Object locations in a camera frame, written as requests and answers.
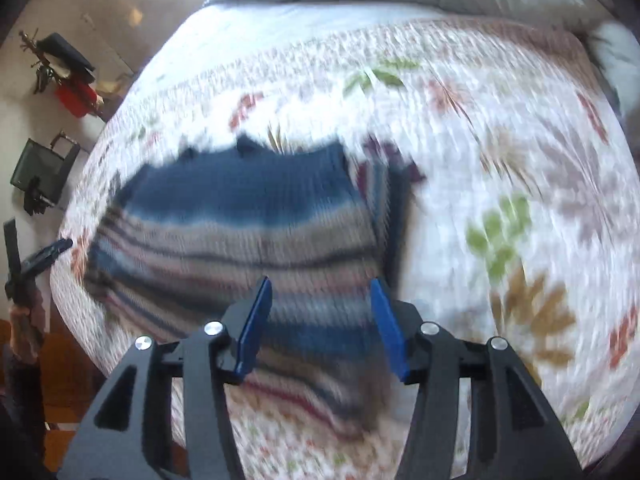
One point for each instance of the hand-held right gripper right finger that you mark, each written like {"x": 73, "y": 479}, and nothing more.
{"x": 387, "y": 330}

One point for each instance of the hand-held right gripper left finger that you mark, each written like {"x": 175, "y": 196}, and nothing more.
{"x": 255, "y": 330}

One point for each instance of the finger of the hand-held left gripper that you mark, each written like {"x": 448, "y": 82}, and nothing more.
{"x": 12, "y": 250}
{"x": 47, "y": 255}

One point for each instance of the striped knitted sweater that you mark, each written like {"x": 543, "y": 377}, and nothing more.
{"x": 250, "y": 210}

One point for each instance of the person's left forearm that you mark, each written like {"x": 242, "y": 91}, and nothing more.
{"x": 22, "y": 400}

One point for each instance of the person's left hand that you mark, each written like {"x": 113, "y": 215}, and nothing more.
{"x": 22, "y": 327}

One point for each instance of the black chair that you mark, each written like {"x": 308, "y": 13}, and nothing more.
{"x": 37, "y": 167}

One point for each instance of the red hanging garment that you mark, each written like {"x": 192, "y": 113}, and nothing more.
{"x": 75, "y": 97}

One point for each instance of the floral quilted bedspread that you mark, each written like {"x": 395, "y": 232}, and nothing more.
{"x": 450, "y": 160}

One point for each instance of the coat rack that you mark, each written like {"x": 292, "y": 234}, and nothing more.
{"x": 40, "y": 70}

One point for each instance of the black hanging garment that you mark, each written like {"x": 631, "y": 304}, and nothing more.
{"x": 65, "y": 52}

